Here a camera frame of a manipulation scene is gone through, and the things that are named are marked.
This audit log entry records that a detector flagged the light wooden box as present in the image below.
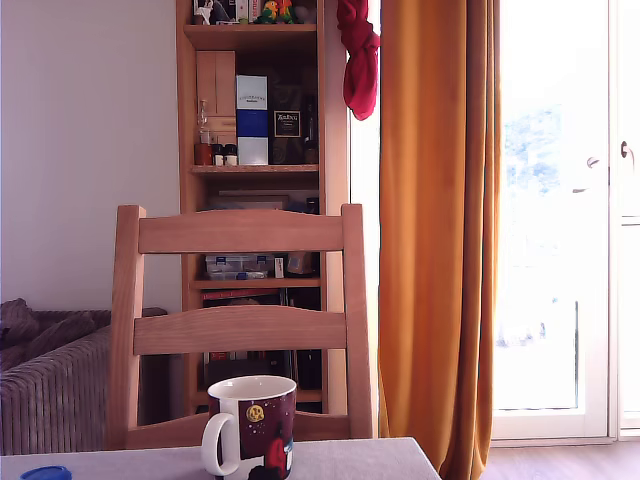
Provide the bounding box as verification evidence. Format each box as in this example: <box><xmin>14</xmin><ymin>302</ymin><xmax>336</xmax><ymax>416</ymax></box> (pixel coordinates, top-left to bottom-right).
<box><xmin>195</xmin><ymin>50</ymin><xmax>237</xmax><ymax>146</ymax></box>

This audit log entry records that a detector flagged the black box gold label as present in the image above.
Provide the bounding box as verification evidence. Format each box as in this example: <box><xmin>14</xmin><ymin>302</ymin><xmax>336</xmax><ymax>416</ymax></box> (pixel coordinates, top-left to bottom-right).
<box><xmin>268</xmin><ymin>64</ymin><xmax>307</xmax><ymax>165</ymax></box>

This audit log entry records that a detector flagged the grey corduroy sofa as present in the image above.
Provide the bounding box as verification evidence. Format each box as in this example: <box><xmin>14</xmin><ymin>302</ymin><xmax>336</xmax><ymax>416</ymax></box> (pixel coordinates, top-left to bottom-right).
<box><xmin>0</xmin><ymin>298</ymin><xmax>169</xmax><ymax>456</ymax></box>

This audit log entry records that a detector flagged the metal door handle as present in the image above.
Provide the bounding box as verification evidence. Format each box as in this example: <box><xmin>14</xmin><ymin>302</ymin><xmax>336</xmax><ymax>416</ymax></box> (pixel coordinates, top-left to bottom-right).
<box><xmin>572</xmin><ymin>156</ymin><xmax>601</xmax><ymax>195</ymax></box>

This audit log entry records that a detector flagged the blue coffee capsule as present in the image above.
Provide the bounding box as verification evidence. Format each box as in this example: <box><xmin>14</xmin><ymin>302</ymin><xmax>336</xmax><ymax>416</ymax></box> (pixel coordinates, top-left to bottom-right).
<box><xmin>18</xmin><ymin>465</ymin><xmax>73</xmax><ymax>480</ymax></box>

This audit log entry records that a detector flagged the amber glass jar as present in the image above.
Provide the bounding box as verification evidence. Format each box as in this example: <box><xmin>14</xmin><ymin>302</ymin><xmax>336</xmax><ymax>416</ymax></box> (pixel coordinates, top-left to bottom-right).
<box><xmin>194</xmin><ymin>130</ymin><xmax>214</xmax><ymax>167</ymax></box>

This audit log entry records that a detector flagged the grey woven tablecloth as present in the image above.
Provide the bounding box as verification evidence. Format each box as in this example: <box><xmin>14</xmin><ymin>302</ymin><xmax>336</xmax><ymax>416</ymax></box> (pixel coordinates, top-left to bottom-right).
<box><xmin>0</xmin><ymin>437</ymin><xmax>442</xmax><ymax>480</ymax></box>

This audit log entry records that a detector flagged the white and blue box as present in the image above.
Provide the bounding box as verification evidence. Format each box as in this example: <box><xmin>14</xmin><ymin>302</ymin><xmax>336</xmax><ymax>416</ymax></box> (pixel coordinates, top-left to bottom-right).
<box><xmin>235</xmin><ymin>74</ymin><xmax>270</xmax><ymax>166</ymax></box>

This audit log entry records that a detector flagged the green parrot figurine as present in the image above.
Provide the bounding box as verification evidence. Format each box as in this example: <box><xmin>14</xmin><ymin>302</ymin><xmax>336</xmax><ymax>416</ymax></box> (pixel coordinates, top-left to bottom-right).
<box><xmin>254</xmin><ymin>0</ymin><xmax>280</xmax><ymax>25</ymax></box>

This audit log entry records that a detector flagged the white glass balcony door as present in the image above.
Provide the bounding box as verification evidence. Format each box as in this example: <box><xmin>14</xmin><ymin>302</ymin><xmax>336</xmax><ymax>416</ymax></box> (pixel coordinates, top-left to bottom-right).
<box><xmin>492</xmin><ymin>0</ymin><xmax>640</xmax><ymax>442</ymax></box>

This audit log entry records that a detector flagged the dark red mug white handle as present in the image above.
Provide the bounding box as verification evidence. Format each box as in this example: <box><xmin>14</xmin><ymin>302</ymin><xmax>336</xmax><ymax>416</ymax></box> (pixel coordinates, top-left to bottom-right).
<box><xmin>200</xmin><ymin>374</ymin><xmax>298</xmax><ymax>480</ymax></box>

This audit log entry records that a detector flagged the red hanging cloth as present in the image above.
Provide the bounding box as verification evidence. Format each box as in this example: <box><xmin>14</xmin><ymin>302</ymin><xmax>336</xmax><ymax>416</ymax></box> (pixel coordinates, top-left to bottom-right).
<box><xmin>336</xmin><ymin>0</ymin><xmax>381</xmax><ymax>122</ymax></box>

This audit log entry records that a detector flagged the wooden chair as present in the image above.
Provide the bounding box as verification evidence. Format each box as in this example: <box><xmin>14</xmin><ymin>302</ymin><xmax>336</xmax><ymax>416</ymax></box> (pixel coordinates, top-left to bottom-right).
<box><xmin>107</xmin><ymin>203</ymin><xmax>375</xmax><ymax>451</ymax></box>

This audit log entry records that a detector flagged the brown corduroy cushion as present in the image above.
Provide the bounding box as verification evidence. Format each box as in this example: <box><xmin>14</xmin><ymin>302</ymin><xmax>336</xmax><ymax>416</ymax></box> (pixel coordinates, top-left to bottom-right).
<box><xmin>0</xmin><ymin>298</ymin><xmax>99</xmax><ymax>372</ymax></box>

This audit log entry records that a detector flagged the dark glass bottle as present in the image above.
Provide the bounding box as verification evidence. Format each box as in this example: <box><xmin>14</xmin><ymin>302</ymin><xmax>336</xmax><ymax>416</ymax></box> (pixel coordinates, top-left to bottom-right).
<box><xmin>303</xmin><ymin>94</ymin><xmax>320</xmax><ymax>165</ymax></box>

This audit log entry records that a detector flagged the orange curtain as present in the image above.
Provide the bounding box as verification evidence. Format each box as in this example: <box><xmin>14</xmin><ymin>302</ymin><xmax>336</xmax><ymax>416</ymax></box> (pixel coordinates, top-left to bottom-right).
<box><xmin>378</xmin><ymin>0</ymin><xmax>502</xmax><ymax>480</ymax></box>

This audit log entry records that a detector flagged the tall wooden bookshelf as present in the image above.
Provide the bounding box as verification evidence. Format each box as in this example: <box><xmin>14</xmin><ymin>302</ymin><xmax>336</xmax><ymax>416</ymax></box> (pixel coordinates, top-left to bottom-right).
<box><xmin>174</xmin><ymin>0</ymin><xmax>350</xmax><ymax>416</ymax></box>

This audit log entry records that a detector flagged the clear plastic storage box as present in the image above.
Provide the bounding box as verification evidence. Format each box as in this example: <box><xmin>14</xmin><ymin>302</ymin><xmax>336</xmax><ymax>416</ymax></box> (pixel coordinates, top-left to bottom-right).
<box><xmin>204</xmin><ymin>253</ymin><xmax>275</xmax><ymax>281</ymax></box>

